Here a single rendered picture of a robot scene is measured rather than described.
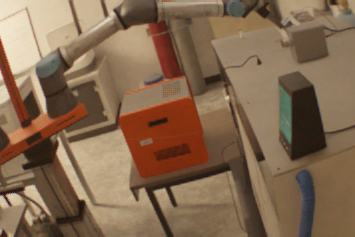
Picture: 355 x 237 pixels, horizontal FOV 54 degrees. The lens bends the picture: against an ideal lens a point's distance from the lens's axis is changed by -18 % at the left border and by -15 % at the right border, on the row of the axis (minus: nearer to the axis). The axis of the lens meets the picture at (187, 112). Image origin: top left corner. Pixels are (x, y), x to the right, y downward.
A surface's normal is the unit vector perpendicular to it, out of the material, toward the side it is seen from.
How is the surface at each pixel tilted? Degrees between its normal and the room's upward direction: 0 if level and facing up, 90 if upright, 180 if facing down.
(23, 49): 90
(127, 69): 90
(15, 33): 90
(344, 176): 90
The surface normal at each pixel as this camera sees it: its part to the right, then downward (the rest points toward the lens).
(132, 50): 0.06, 0.40
